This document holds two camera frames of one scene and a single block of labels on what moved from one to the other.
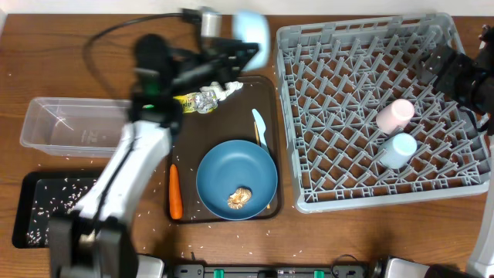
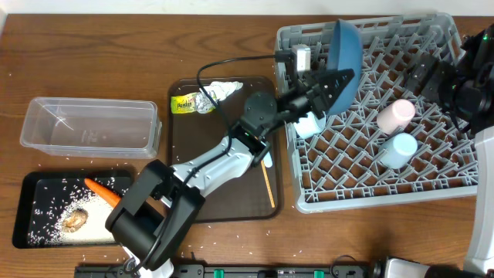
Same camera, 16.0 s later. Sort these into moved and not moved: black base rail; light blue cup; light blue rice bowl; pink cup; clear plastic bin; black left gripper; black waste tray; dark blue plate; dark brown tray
Moved: light blue rice bowl; black left gripper; dark blue plate
Not moved: dark brown tray; black base rail; light blue cup; clear plastic bin; pink cup; black waste tray
